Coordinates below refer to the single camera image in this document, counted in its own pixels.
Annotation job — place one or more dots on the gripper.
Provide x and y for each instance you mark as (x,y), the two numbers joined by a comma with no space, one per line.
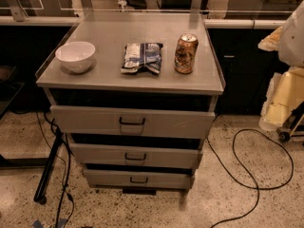
(293,40)

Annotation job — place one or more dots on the grey top drawer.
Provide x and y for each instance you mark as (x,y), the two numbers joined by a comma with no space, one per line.
(134,122)

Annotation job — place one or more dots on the grey drawer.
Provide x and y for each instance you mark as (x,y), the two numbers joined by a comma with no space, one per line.
(134,122)
(136,156)
(138,179)

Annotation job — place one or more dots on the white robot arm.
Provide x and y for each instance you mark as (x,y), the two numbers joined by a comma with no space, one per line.
(288,40)

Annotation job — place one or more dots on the grey drawer cabinet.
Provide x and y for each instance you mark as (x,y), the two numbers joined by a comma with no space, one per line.
(105,86)

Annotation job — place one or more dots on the grey middle drawer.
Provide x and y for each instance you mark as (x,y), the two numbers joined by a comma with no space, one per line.
(136,156)

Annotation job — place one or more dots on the grey bottom drawer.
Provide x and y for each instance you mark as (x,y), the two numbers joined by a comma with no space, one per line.
(138,179)

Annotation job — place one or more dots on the orange soda can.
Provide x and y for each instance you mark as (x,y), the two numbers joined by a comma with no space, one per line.
(185,53)

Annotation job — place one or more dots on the blue white snack bag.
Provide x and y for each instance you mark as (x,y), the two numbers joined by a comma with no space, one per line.
(142,57)

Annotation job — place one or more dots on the white ceramic bowl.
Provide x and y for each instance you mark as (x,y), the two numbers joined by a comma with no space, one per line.
(76,57)

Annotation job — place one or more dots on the black stand leg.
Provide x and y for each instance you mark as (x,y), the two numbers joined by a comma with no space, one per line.
(40,194)

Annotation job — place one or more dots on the white horizontal rail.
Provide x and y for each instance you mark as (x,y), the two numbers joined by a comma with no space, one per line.
(210,23)

